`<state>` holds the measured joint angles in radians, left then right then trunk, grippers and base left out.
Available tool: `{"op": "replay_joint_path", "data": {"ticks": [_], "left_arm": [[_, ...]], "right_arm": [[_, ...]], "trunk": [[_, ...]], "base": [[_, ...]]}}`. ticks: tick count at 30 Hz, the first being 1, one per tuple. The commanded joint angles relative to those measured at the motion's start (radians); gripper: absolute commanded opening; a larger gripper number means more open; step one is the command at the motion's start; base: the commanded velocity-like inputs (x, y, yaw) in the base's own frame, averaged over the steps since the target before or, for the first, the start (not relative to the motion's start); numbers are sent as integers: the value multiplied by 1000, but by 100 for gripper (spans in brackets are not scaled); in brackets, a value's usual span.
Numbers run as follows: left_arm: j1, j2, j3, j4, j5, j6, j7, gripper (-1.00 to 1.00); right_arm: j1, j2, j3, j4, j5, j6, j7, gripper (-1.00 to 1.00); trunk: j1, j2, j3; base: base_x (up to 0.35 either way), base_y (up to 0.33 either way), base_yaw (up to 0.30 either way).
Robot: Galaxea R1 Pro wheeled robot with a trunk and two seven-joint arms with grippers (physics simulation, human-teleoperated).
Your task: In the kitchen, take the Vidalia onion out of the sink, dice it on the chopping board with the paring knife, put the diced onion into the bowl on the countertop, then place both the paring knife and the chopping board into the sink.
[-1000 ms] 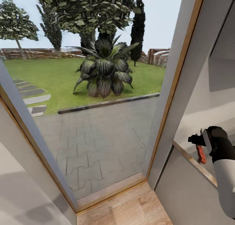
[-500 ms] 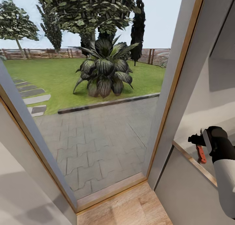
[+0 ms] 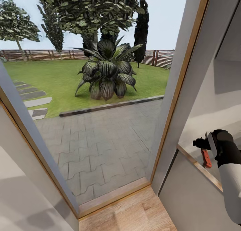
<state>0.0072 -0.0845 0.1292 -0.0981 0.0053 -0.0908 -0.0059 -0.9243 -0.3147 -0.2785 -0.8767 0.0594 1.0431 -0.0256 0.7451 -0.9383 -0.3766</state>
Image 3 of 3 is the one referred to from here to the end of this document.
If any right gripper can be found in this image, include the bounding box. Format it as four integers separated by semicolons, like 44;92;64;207
193;138;211;150

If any parer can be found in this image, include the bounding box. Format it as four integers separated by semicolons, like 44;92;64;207
202;149;212;168

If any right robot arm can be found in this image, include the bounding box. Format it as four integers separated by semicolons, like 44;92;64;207
193;129;241;225

